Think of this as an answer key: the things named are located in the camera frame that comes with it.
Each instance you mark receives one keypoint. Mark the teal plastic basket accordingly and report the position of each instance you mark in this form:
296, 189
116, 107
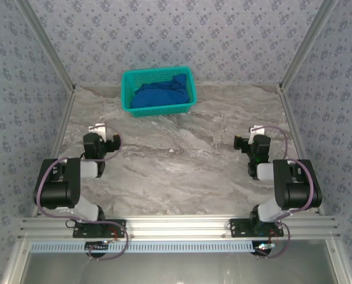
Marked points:
128, 88

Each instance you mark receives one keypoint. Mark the blue printed t-shirt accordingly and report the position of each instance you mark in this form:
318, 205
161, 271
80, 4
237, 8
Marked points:
161, 96

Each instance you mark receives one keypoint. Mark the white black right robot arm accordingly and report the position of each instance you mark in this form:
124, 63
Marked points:
297, 189

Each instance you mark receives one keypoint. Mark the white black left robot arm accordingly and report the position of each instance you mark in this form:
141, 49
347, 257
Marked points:
57, 192

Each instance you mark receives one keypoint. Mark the small black circuit board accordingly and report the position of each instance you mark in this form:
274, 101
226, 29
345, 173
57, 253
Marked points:
97, 245
263, 247

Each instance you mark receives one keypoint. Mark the grey metal panel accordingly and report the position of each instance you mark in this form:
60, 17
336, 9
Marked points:
175, 269

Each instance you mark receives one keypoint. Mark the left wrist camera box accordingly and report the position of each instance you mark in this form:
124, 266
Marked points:
98, 128

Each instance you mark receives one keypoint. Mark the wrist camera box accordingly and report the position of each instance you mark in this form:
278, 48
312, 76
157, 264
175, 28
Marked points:
98, 128
257, 129

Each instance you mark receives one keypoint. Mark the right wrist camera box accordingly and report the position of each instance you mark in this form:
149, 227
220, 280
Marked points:
257, 129

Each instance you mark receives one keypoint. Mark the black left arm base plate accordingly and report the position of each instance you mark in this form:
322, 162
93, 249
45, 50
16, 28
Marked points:
122, 227

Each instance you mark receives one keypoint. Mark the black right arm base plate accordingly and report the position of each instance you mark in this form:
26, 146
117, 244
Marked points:
237, 229

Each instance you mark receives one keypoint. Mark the long aluminium base rail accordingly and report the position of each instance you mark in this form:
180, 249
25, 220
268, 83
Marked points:
175, 226

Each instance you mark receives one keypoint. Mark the aluminium frame post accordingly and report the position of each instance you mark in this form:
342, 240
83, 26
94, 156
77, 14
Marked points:
48, 44
306, 44

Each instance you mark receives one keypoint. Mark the aluminium frame leg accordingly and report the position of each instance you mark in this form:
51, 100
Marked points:
16, 263
338, 263

